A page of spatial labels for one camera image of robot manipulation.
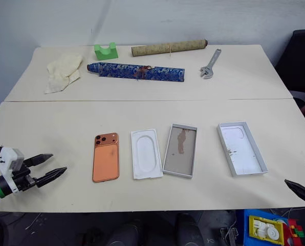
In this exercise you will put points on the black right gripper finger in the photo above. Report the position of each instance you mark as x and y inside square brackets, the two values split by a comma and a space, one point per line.
[304, 192]

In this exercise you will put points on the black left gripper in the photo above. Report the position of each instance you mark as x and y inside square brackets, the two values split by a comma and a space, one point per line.
[23, 179]

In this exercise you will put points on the white phone box lid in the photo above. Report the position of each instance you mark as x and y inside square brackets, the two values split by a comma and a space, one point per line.
[240, 151]

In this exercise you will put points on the white tray with grey insert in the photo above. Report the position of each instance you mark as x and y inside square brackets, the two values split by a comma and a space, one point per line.
[179, 159]

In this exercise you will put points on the red and green toy bricks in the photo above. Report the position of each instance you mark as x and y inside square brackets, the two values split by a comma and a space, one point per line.
[295, 229]

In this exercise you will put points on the yellow tray with white gears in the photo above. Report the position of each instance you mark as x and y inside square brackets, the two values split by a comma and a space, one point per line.
[267, 229]

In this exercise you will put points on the orange smartphone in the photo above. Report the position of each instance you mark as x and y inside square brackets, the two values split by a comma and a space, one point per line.
[106, 161]

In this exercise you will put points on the cream crumpled cloth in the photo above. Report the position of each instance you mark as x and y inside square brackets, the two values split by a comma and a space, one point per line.
[63, 69]

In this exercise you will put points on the white moulded tray insert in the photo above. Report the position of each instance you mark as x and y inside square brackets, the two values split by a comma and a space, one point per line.
[147, 155]

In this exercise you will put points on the black chair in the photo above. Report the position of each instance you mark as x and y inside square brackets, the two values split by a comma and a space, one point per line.
[301, 64]

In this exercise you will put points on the blue brocade scroll case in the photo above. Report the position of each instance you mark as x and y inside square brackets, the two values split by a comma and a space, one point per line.
[116, 70]

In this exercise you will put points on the green notched block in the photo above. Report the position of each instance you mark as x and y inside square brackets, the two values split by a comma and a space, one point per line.
[101, 55]

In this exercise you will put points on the silver adjustable wrench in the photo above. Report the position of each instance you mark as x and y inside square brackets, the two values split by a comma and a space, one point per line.
[210, 62]

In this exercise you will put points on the beige rolled scroll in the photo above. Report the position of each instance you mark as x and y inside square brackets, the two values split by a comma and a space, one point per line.
[168, 48]

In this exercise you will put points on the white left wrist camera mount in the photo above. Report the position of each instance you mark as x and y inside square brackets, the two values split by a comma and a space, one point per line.
[8, 156]

